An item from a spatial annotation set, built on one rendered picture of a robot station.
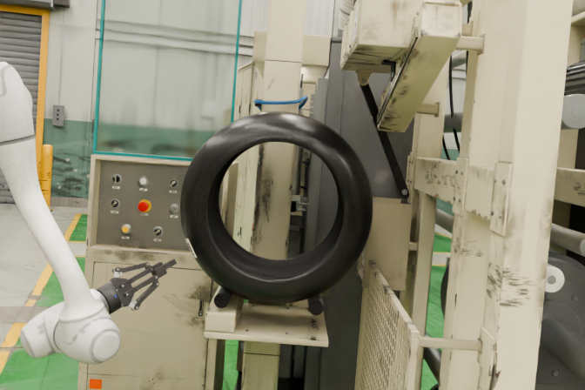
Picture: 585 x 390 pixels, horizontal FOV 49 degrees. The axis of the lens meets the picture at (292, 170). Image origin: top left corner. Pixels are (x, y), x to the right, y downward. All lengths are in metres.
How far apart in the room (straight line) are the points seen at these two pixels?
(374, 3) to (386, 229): 0.85
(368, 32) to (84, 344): 0.99
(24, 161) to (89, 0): 9.47
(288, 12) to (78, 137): 8.78
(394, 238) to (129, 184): 1.09
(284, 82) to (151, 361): 1.25
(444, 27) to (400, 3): 0.15
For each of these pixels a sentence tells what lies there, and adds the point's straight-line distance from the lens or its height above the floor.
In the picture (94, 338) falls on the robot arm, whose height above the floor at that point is 0.93.
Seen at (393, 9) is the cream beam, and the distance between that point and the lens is 1.65.
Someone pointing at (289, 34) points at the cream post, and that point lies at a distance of 2.25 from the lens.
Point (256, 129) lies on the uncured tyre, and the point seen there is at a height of 1.41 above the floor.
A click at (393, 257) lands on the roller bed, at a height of 1.01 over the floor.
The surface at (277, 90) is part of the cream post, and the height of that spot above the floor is 1.55.
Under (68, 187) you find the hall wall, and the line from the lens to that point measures 10.90.
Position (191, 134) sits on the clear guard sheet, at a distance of 2.56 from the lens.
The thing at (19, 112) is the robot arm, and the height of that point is 1.40.
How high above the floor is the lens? 1.40
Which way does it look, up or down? 3 degrees down
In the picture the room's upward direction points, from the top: 4 degrees clockwise
